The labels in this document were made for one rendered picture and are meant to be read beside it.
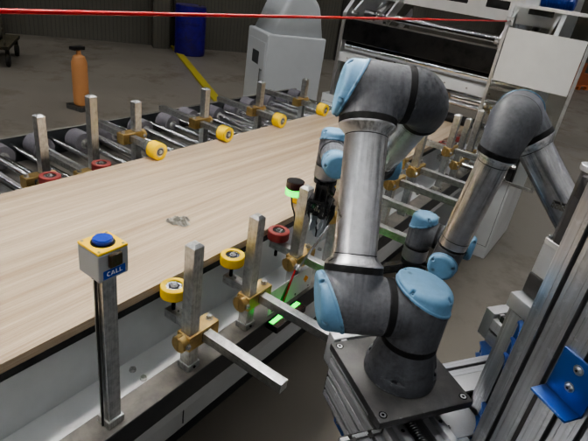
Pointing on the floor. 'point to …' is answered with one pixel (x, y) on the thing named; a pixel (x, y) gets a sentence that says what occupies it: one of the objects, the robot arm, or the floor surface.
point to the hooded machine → (285, 48)
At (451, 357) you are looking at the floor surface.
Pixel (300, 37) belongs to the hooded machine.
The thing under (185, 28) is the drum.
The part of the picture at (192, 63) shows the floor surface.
